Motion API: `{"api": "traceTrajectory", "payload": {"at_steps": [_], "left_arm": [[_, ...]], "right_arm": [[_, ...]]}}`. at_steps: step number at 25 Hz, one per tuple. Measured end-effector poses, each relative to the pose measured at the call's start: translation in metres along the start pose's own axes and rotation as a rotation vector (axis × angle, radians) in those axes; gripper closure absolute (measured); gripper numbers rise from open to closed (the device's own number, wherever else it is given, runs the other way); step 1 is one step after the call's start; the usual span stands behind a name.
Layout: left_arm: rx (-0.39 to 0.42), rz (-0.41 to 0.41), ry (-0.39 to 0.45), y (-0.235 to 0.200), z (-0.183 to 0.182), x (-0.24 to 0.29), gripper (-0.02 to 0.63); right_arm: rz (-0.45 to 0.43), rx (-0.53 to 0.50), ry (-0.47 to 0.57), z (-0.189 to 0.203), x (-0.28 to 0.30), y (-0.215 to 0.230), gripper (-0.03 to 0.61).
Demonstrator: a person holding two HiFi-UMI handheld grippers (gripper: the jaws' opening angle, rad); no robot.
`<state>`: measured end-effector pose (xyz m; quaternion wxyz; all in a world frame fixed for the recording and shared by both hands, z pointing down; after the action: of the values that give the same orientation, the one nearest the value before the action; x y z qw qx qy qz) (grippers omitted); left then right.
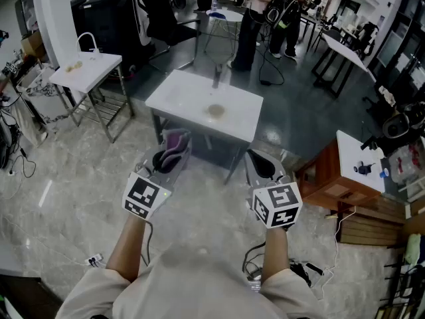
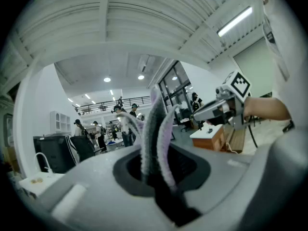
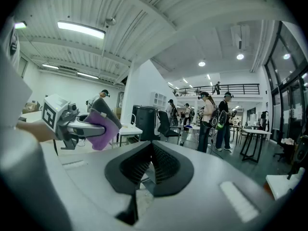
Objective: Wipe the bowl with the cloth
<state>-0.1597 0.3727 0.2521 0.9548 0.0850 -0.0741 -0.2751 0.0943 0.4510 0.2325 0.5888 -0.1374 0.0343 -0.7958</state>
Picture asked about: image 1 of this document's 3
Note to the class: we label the light green towel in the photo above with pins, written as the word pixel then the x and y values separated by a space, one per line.
pixel 413 248

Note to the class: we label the black round appliance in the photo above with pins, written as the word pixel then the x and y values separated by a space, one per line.
pixel 396 125

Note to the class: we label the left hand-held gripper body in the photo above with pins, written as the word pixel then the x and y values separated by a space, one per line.
pixel 146 194

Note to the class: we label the dark monitor screen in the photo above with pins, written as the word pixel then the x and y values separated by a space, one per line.
pixel 25 12

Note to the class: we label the white slanted table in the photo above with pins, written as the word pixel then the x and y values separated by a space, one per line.
pixel 345 53

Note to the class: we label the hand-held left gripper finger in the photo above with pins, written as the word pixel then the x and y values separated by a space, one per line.
pixel 181 168
pixel 147 159

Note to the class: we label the brown cardboard box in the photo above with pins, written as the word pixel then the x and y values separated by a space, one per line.
pixel 33 45

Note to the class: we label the white power strip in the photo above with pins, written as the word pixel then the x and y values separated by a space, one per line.
pixel 94 259

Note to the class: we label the white stone slab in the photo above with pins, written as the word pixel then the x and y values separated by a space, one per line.
pixel 352 151

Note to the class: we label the black office chair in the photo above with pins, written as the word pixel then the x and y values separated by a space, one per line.
pixel 162 18

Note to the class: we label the black white machine cabinet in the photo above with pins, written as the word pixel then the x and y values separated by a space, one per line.
pixel 106 22

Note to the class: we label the dark brown wooden cabinet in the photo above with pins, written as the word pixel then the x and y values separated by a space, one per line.
pixel 26 297

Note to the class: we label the blue cloth bundle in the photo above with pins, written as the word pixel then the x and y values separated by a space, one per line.
pixel 216 14

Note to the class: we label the person's right forearm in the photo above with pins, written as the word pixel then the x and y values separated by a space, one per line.
pixel 275 254

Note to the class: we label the white sink with white faucet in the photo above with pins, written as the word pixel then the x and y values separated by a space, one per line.
pixel 89 71

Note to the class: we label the black backpack with neon stripe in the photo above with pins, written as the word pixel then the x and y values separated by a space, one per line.
pixel 279 12

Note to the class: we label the black curved sink faucet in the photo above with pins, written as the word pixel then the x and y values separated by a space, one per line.
pixel 216 78

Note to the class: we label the white arched faucet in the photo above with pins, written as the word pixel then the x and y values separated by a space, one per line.
pixel 77 45

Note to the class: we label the black tap fixture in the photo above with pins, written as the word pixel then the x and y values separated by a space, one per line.
pixel 368 143

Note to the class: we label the black metal rack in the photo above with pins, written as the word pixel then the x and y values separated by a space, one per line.
pixel 405 287

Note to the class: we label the grey fabric bag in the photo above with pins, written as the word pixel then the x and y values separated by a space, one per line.
pixel 30 125

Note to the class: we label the small tan bowl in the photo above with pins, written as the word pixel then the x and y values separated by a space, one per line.
pixel 69 68

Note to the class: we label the steel sink stand with shelf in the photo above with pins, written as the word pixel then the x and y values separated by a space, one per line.
pixel 126 91

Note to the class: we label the person's left forearm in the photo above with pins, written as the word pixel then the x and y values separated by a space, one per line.
pixel 127 244

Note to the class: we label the white ceramic sink basin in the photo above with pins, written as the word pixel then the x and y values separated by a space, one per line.
pixel 186 95

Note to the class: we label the tan wooden bowl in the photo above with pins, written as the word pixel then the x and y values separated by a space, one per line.
pixel 217 110

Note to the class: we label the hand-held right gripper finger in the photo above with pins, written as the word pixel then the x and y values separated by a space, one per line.
pixel 254 168
pixel 272 169

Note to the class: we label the reddish wooden cabinet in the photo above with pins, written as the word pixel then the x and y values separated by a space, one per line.
pixel 322 178

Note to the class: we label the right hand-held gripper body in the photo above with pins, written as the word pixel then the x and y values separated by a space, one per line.
pixel 277 204

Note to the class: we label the white crumpled paper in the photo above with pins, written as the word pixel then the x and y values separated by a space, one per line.
pixel 386 95

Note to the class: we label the black phone screen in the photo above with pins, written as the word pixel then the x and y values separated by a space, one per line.
pixel 255 285

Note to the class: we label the dark blue teapot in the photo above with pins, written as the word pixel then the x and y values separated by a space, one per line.
pixel 363 169

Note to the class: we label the clear plastic bin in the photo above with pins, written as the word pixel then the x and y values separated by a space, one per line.
pixel 408 165

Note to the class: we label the purple grey cloth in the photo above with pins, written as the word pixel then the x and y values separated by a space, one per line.
pixel 174 143

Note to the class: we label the marble patterned board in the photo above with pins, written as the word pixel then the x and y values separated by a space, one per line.
pixel 40 88

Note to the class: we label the person's white shirt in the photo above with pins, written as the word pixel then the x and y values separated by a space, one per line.
pixel 199 287

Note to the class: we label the small blue cup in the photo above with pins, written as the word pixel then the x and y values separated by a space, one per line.
pixel 384 173

